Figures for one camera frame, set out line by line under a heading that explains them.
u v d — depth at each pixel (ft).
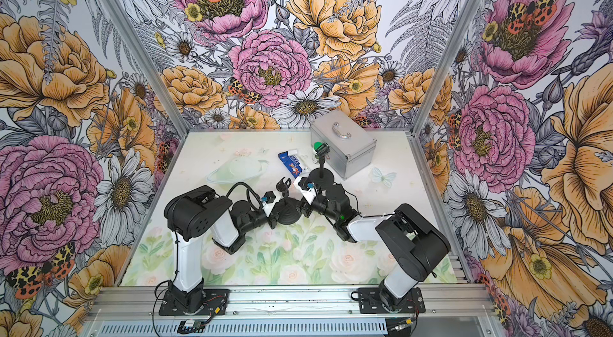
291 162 3.45
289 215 2.99
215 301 2.42
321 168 3.23
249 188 2.62
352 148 3.17
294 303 2.50
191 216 1.75
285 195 2.73
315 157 3.46
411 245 1.52
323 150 2.91
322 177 3.34
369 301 2.41
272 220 2.73
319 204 2.46
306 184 2.30
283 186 2.61
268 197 2.60
